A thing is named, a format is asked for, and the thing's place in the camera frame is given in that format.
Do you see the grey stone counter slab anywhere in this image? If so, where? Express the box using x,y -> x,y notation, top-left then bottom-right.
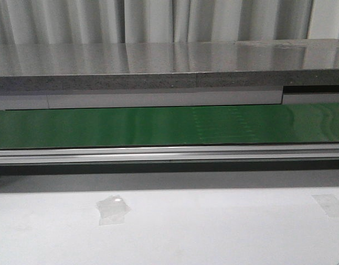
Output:
0,38 -> 339,111

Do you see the green conveyor belt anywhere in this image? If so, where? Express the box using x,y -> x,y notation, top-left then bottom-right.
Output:
0,103 -> 339,150

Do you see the white pleated curtain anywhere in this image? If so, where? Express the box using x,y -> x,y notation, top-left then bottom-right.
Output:
0,1 -> 339,44

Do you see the clear tape strip right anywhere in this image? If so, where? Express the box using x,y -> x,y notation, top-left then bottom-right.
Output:
312,194 -> 339,218

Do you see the aluminium conveyor side rail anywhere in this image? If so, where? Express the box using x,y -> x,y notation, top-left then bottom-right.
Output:
0,143 -> 339,165

